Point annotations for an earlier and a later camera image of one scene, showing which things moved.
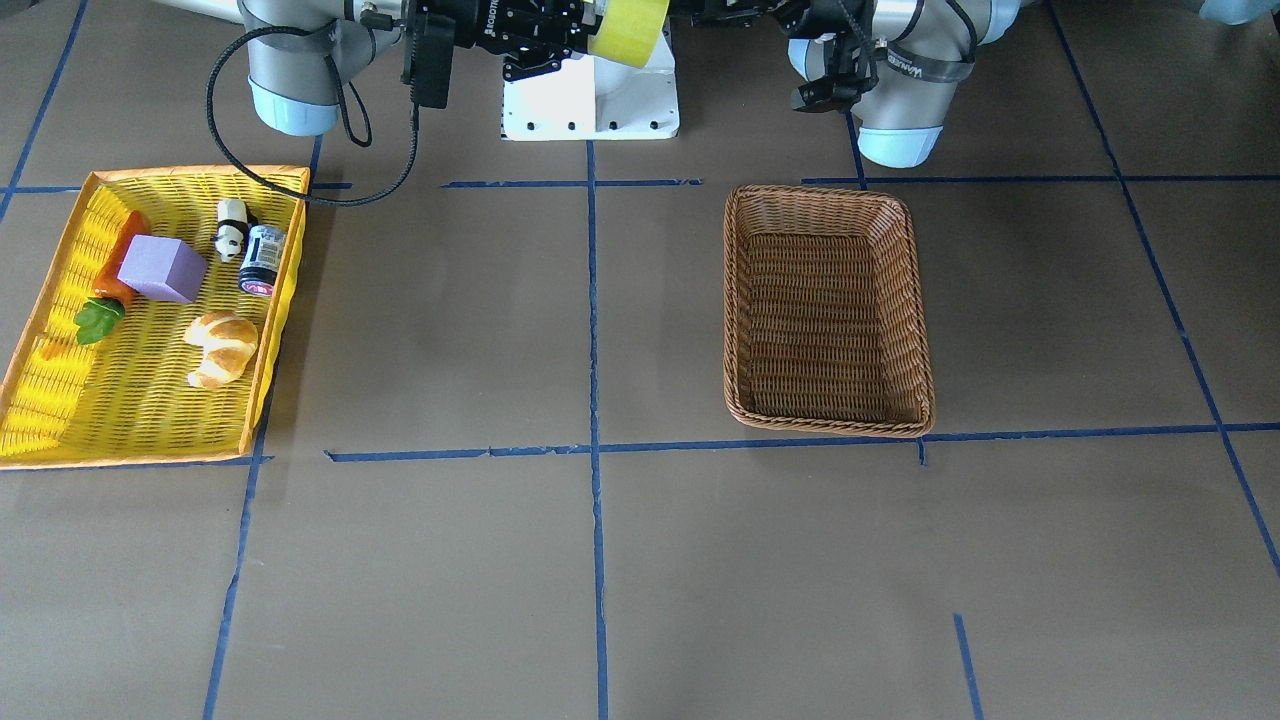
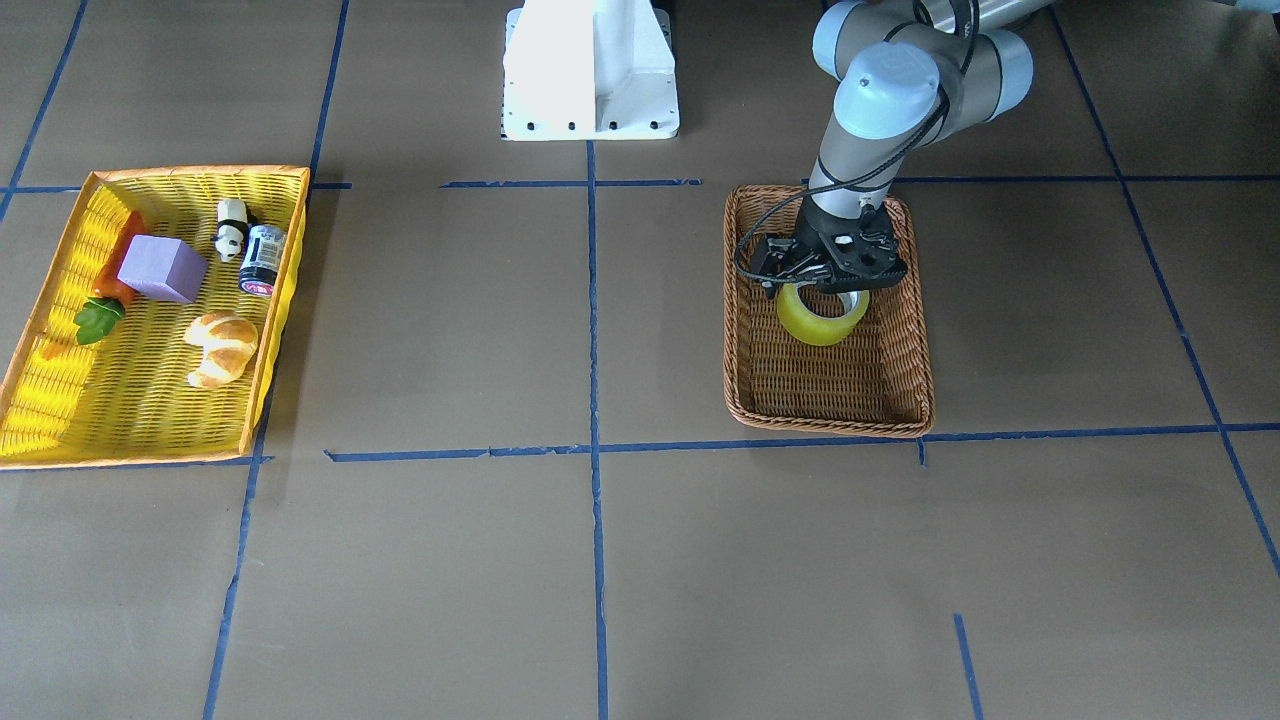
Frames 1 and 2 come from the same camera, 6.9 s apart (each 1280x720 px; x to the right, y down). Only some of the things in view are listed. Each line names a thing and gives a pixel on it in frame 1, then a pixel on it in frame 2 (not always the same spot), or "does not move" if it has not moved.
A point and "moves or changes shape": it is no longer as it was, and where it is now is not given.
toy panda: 233,228 does not move
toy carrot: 111,295 does not move
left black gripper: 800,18 to 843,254
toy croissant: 226,344 does not move
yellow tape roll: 627,30 moves or changes shape
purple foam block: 163,267 does not move
